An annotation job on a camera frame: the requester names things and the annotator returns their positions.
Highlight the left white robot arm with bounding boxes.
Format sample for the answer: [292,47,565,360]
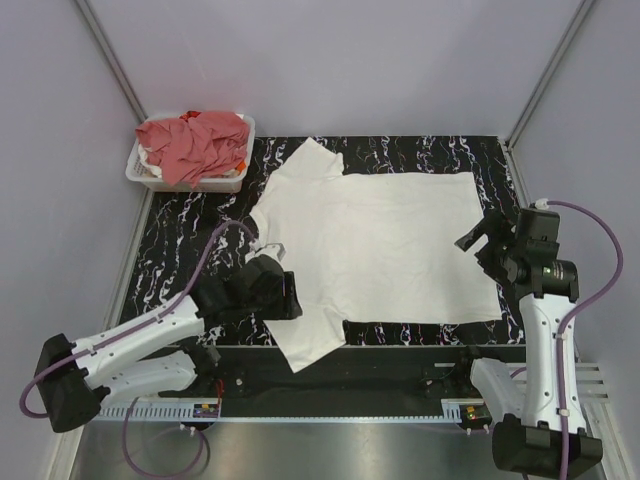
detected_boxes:
[34,243,302,433]

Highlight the aluminium frame post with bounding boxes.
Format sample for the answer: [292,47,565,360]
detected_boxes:
[72,0,147,122]
[504,0,599,150]

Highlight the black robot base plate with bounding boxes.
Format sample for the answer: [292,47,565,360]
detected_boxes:
[159,345,524,403]

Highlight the right aluminium frame post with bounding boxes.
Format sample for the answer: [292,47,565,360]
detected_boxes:
[504,0,599,150]

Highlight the left aluminium frame post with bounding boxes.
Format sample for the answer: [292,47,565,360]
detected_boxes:
[72,0,147,122]

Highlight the pink crumpled t-shirt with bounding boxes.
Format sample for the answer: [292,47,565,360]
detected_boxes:
[135,111,249,187]

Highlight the grey slotted cable duct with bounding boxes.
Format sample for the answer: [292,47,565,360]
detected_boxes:
[97,400,462,424]

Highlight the white plastic laundry basket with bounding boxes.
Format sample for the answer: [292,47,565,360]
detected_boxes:
[125,113,256,194]

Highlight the black marbled table mat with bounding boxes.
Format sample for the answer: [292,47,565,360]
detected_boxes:
[120,136,525,346]

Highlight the purple cable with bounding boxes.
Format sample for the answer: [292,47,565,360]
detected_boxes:
[18,220,264,479]
[514,199,626,480]

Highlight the white t-shirt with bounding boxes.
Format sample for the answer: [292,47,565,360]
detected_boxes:
[250,139,501,372]

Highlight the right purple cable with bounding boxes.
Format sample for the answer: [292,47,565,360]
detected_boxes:
[514,199,626,480]

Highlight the white garment in basket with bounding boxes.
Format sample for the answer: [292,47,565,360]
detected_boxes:
[137,144,162,178]

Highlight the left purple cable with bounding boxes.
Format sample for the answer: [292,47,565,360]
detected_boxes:
[18,220,264,479]

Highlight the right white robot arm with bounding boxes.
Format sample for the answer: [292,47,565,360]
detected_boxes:
[453,208,603,479]

